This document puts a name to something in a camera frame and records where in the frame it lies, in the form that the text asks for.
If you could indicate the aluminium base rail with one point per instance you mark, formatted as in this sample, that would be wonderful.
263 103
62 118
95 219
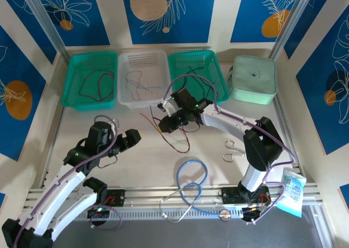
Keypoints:
152 196

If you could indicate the blue tube stethoscope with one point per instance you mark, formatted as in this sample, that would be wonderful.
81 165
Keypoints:
178 174

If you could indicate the blue and white packet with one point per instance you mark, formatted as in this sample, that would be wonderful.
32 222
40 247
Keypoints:
293 196

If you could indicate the aluminium frame post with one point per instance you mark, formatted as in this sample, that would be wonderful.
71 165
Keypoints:
45 21
290 21

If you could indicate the green plastic mesh basket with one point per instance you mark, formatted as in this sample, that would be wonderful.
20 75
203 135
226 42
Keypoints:
90 62
196 60

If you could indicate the narrow blue leaf poster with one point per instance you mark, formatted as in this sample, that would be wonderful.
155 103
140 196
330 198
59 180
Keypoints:
313 19

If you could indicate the white plastic mesh basket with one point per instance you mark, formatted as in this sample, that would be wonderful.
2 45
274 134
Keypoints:
144 60

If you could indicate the blue poster with white feather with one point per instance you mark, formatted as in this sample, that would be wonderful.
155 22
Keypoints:
251 13

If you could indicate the mint green zip pouch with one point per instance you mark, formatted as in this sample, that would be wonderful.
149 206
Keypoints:
253 79

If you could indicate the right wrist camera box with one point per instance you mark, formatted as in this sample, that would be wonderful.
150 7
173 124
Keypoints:
167 106

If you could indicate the blue poster large orange circle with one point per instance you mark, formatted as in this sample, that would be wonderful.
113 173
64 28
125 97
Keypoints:
16 68

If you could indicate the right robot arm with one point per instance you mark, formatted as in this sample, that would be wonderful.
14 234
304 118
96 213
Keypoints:
226 124

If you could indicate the blue poster with white flower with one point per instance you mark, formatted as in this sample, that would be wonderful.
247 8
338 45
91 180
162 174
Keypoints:
95 27

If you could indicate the metal surgical scissors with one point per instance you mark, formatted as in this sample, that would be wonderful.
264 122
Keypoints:
231 151

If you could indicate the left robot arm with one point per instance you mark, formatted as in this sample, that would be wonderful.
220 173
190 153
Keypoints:
60 188

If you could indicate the blue poster with beige circle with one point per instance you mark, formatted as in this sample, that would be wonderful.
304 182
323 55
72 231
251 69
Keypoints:
191 13

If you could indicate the small black connector board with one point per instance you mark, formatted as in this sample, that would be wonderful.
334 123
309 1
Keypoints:
252 215
98 214

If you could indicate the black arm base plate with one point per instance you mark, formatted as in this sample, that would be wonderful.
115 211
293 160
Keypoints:
117 197
230 194

